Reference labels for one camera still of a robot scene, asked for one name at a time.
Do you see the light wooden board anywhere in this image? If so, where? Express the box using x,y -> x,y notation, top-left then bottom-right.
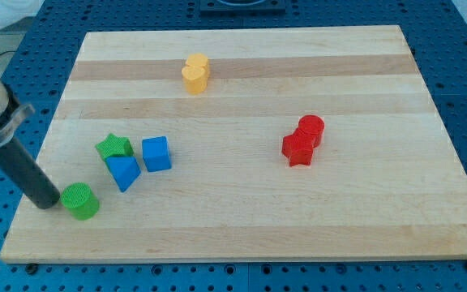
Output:
0,25 -> 467,264

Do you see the red star block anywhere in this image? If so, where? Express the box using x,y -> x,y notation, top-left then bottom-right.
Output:
281,133 -> 314,167

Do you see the yellow heart block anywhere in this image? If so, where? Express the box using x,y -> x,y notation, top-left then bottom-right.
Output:
181,66 -> 208,95

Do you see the blue cube block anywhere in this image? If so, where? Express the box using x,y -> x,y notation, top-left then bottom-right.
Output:
142,136 -> 172,172

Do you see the red cylinder block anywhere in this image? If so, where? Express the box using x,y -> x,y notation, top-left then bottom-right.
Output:
297,114 -> 325,148

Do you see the yellow hexagon block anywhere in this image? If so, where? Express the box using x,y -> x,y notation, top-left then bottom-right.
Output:
185,53 -> 210,77

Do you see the blue triangle block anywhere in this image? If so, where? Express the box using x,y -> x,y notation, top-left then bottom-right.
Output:
105,157 -> 141,192

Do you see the green star block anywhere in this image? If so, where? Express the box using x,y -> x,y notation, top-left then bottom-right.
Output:
95,133 -> 134,166

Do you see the green cylinder block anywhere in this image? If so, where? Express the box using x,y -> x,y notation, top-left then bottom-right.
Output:
61,182 -> 100,221

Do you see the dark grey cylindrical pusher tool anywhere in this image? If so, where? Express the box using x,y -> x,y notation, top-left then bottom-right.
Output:
0,137 -> 60,209

